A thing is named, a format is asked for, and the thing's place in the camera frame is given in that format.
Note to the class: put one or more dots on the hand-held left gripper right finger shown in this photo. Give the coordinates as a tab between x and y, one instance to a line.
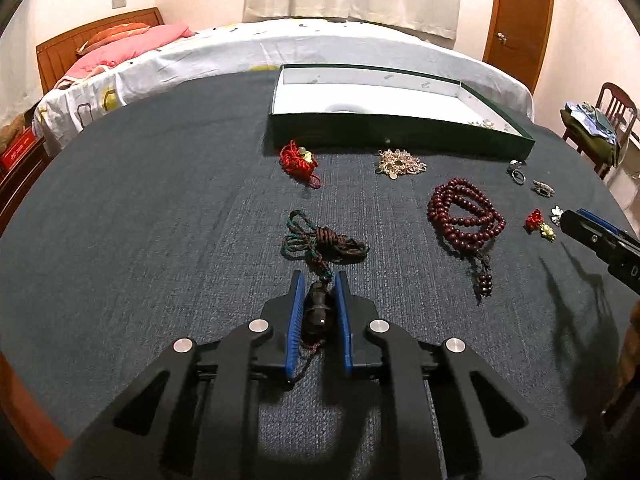
345	325

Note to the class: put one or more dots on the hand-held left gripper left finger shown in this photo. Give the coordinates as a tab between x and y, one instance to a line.
296	320

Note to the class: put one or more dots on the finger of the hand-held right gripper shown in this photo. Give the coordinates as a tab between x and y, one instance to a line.
595	219
580	230

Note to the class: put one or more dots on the silver flower charm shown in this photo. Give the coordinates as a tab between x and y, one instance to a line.
556	215

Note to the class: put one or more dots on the red knot gold charm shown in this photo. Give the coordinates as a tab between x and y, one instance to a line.
535	220

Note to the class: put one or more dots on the silver brooch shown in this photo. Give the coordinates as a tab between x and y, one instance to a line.
542	187

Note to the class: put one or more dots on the green jewelry box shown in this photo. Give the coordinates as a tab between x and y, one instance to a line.
375	130

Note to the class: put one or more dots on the green cloth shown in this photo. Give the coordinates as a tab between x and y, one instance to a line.
590	140

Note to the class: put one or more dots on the blue patterned cloth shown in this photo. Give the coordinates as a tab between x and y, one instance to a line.
585	112

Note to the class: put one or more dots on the wooden chair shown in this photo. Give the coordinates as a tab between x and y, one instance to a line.
617	100

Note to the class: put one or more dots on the wooden door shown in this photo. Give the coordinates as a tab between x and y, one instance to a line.
520	10

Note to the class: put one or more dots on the bed with patterned sheet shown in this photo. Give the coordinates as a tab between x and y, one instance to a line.
225	55

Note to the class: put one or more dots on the wooden nightstand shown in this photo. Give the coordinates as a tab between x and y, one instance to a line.
20	185

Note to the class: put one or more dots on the pink pillow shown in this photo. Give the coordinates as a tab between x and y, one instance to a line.
130	45

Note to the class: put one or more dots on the red box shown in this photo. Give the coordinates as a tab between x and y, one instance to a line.
17	150

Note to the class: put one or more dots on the orange pillow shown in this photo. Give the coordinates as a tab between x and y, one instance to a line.
107	35

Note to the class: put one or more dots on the wooden headboard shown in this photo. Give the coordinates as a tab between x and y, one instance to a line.
60	50

